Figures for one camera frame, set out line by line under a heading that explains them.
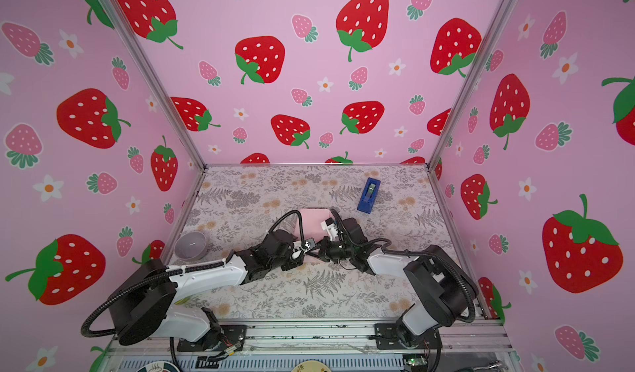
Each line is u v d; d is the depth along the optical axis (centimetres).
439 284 45
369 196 104
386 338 73
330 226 82
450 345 73
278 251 67
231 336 75
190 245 91
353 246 69
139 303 43
